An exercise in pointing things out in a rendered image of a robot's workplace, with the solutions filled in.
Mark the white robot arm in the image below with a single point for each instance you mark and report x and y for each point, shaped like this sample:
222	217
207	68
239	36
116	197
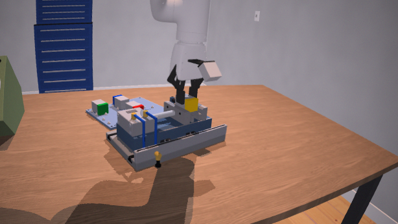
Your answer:
191	17

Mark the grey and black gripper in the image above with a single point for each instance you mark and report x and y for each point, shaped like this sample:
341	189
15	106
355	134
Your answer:
179	65

